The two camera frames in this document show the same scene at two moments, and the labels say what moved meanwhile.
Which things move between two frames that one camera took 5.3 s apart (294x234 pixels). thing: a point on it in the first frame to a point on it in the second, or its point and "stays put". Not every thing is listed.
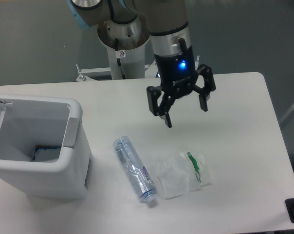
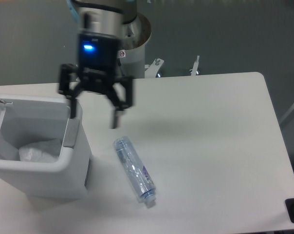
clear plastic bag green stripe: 182,173 to 44,151
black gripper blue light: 179,73 to 98,56
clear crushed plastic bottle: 141,181 stays put
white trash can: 40,146 stays put
